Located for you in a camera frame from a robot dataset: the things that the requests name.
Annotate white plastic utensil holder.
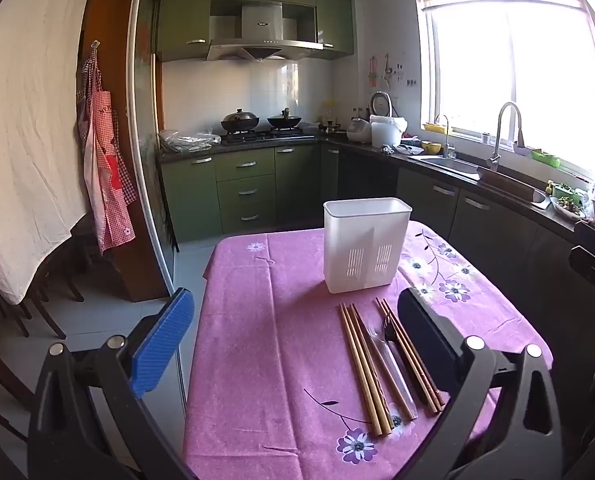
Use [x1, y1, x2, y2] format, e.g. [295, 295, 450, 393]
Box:
[323, 197, 412, 295]

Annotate clear-handled fork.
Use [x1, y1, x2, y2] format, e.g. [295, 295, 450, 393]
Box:
[368, 327, 419, 421]

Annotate pink floral tablecloth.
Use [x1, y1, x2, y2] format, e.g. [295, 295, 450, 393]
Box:
[182, 220, 553, 480]

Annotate dark base cabinets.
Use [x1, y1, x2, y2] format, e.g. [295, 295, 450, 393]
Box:
[337, 152, 595, 391]

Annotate black wok with domed lid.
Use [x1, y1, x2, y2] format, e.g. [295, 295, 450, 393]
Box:
[220, 108, 261, 134]

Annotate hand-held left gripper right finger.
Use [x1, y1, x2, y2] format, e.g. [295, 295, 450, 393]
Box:
[392, 287, 563, 480]

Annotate dark brown wooden chopstick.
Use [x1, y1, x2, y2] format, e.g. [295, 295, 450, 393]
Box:
[375, 299, 432, 417]
[382, 298, 442, 410]
[379, 298, 437, 414]
[386, 299, 447, 406]

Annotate tall steel faucet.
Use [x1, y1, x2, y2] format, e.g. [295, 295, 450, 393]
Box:
[487, 101, 526, 172]

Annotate white hanging sheet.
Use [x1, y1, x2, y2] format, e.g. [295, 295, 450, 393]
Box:
[0, 0, 99, 306]

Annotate red checkered apron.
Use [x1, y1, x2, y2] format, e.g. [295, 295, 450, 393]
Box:
[76, 42, 139, 256]

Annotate clear plastic bags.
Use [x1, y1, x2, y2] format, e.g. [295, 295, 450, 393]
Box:
[158, 129, 222, 154]

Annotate dark stone countertop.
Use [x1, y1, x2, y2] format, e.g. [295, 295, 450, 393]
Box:
[158, 132, 595, 233]

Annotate wall hooks with utensils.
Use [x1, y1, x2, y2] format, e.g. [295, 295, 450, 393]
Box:
[367, 52, 419, 89]

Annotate kitchen window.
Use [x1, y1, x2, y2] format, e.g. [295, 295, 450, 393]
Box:
[419, 0, 595, 177]

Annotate green base cabinets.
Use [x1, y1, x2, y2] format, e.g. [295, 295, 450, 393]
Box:
[160, 144, 339, 245]

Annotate white container with open lid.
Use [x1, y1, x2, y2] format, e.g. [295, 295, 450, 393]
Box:
[369, 91, 409, 149]

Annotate black wok with knob lid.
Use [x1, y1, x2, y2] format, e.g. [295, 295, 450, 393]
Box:
[267, 107, 303, 130]

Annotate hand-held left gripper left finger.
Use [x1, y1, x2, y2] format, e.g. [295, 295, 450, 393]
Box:
[28, 287, 195, 480]

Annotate steel sink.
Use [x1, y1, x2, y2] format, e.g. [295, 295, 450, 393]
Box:
[409, 154, 484, 179]

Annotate dish of food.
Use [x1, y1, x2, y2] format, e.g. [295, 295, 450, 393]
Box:
[549, 194, 587, 221]

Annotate dark wooden chairs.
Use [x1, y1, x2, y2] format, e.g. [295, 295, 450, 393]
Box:
[0, 217, 86, 343]

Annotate small steel faucet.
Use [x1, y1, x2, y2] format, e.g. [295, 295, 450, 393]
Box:
[434, 114, 457, 159]

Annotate green tray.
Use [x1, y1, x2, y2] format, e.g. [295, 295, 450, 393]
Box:
[531, 150, 563, 169]

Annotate black plastic fork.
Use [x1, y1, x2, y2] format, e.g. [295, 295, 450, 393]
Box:
[380, 309, 404, 356]

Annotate white rice cooker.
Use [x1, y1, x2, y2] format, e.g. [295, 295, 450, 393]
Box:
[346, 117, 373, 142]

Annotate green wall cabinets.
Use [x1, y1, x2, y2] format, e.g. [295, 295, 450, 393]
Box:
[155, 0, 355, 64]

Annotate steel range hood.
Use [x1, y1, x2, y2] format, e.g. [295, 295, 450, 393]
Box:
[206, 2, 325, 64]

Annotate gas stove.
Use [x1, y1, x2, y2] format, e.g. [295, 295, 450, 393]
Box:
[221, 128, 317, 143]

